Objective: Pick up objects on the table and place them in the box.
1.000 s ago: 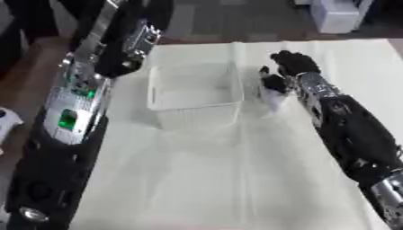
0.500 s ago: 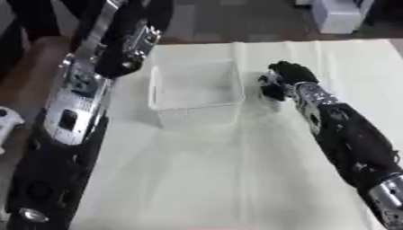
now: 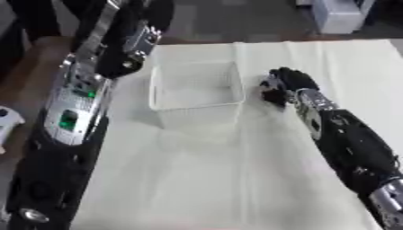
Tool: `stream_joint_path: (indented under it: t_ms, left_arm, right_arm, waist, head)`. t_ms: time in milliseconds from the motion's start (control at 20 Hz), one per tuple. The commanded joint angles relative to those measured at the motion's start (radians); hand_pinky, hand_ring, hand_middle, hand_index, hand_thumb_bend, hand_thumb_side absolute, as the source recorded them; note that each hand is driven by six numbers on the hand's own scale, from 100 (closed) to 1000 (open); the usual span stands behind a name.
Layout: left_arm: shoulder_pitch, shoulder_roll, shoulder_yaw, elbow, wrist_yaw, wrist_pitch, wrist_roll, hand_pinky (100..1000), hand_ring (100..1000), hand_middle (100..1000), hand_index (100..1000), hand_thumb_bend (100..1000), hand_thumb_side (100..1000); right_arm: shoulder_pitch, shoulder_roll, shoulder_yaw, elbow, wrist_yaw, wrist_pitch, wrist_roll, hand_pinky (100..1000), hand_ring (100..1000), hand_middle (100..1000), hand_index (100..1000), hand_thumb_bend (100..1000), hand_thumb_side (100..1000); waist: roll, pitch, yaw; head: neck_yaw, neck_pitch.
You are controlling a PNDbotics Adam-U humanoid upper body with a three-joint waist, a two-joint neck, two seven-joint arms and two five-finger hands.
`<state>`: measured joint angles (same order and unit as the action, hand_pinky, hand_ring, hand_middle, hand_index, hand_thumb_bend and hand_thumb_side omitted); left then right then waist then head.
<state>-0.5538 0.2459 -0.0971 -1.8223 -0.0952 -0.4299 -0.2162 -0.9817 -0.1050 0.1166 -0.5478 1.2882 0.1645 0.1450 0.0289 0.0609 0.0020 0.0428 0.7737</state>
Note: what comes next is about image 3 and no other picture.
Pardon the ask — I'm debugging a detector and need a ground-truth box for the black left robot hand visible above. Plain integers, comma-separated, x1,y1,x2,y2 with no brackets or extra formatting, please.
70,0,176,80

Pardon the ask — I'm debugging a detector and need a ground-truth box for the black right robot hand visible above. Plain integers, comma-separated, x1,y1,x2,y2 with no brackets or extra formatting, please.
258,66,321,108

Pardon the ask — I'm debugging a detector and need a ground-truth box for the white box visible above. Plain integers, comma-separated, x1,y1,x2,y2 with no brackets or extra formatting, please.
311,0,378,35

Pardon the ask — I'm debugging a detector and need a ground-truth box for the white mesh basket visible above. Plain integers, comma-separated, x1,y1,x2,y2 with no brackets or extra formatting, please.
146,60,247,130

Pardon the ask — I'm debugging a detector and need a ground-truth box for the white device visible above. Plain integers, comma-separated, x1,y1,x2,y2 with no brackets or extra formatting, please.
0,105,27,155

